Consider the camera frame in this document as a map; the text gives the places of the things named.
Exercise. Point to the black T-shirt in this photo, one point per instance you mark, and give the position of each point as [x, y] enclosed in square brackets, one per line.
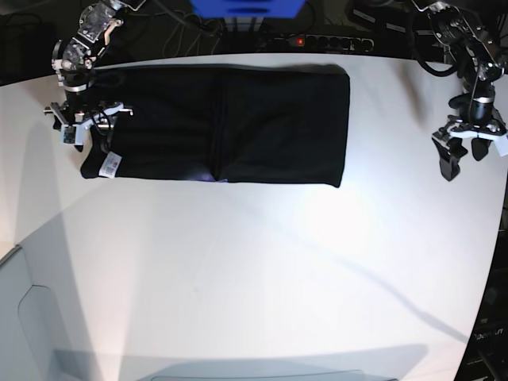
[226, 123]

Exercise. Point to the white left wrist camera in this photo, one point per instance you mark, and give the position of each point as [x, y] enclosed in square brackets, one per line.
[501, 145]

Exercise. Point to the blue box overhead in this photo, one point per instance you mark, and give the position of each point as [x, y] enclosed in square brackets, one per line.
[247, 8]

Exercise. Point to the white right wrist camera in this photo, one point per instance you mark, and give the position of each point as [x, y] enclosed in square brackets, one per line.
[72, 134]

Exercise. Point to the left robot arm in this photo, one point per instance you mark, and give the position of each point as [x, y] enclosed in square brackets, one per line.
[478, 61]

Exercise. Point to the white power strip red switch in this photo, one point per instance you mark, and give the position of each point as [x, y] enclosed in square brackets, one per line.
[309, 43]

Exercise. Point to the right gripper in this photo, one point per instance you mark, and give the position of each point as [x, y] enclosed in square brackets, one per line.
[103, 118]

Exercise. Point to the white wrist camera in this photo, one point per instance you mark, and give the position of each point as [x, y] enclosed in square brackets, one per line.
[501, 145]
[72, 134]

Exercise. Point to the black box with OpenArm label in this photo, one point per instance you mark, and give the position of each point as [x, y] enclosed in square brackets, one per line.
[485, 357]

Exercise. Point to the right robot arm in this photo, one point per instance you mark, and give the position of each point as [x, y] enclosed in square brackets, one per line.
[74, 63]

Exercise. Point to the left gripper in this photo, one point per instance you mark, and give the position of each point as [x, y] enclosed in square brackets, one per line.
[447, 140]

